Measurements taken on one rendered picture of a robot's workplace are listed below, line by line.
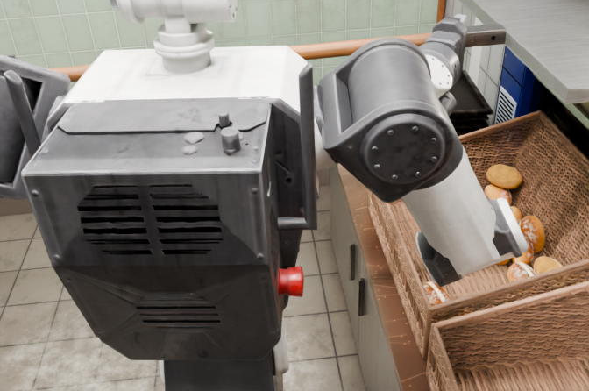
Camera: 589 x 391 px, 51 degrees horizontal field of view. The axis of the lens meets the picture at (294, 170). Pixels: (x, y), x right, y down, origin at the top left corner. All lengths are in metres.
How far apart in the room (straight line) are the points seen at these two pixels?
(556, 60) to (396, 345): 0.68
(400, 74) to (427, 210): 0.17
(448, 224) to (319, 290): 1.67
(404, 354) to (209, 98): 0.94
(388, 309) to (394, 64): 0.94
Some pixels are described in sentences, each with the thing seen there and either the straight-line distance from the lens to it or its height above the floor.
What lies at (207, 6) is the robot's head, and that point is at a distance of 0.62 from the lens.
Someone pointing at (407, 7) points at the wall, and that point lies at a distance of 2.59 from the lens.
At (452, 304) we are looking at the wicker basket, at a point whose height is 0.74.
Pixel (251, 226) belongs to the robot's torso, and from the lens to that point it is 0.52.
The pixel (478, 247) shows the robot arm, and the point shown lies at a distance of 0.77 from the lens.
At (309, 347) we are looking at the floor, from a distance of 2.19.
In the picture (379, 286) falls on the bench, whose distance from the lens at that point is 1.56.
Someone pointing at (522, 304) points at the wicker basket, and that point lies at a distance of 1.30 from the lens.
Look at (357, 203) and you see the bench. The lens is 1.82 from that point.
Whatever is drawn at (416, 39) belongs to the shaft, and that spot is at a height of 1.20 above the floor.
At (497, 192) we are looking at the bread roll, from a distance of 1.80.
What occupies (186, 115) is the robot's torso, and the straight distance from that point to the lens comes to 0.58.
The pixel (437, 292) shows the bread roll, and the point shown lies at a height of 0.65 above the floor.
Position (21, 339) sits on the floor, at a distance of 2.47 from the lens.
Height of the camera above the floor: 1.67
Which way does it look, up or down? 34 degrees down
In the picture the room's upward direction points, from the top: 3 degrees counter-clockwise
